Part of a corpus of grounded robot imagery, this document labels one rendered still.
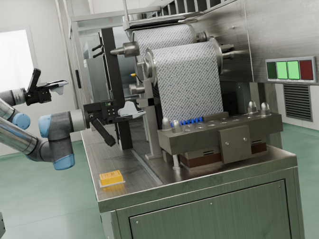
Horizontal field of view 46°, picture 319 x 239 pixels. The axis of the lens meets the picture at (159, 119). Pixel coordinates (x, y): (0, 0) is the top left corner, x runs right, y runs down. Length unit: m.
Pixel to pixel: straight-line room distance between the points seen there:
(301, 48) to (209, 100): 0.44
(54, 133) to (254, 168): 0.67
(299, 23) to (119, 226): 0.78
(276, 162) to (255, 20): 0.48
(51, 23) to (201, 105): 5.69
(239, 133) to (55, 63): 5.84
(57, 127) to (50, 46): 5.64
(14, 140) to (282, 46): 0.92
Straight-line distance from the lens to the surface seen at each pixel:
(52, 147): 1.34
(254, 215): 1.32
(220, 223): 1.28
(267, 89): 1.70
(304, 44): 1.13
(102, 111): 1.32
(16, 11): 7.02
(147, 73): 1.40
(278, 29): 1.23
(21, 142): 1.38
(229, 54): 1.52
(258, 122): 1.31
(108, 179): 1.26
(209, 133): 1.24
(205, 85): 1.43
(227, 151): 1.25
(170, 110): 1.40
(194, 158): 1.25
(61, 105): 6.93
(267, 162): 1.28
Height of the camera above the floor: 1.28
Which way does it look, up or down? 9 degrees down
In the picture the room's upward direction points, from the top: 9 degrees counter-clockwise
